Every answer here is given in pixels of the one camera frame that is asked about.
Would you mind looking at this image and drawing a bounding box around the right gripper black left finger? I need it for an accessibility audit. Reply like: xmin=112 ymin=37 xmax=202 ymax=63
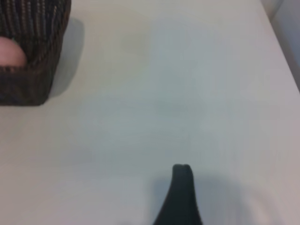
xmin=153 ymin=164 xmax=186 ymax=225

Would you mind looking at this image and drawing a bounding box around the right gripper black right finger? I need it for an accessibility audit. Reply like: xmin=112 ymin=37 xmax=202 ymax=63
xmin=182 ymin=165 xmax=203 ymax=225

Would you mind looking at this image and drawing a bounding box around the dark brown wicker basket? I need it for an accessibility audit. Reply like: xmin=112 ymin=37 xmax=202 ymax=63
xmin=0 ymin=0 xmax=72 ymax=106

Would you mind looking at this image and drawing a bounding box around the pink peach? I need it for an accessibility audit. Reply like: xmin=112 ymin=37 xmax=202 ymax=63
xmin=0 ymin=36 xmax=27 ymax=68

